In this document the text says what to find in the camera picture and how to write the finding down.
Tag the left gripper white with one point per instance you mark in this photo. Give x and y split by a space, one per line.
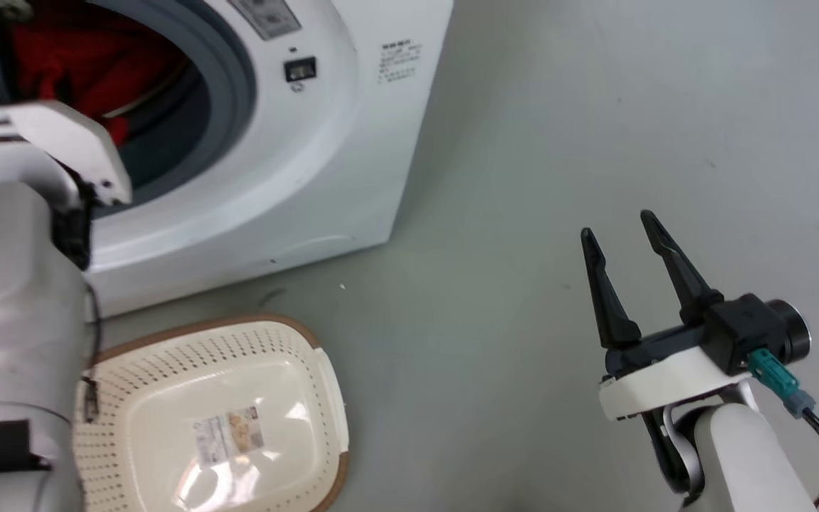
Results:
75 135

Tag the right gripper white dark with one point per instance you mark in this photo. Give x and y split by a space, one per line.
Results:
665 380

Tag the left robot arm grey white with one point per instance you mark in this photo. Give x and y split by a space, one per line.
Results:
11 284

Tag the cream perforated laundry basket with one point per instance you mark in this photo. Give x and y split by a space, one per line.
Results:
168 370

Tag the white front-load washing machine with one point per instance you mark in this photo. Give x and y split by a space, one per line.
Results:
352 142

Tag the red garment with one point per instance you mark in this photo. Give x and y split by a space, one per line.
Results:
82 64

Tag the grey rubber door gasket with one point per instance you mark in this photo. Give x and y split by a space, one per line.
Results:
239 92

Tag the grey rating label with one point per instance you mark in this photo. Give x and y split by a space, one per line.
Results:
267 16

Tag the black door latch socket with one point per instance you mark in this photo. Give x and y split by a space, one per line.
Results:
301 70

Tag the paper label sticker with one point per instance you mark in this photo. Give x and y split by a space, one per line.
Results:
230 434

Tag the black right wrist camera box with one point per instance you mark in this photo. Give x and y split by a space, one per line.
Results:
751 331

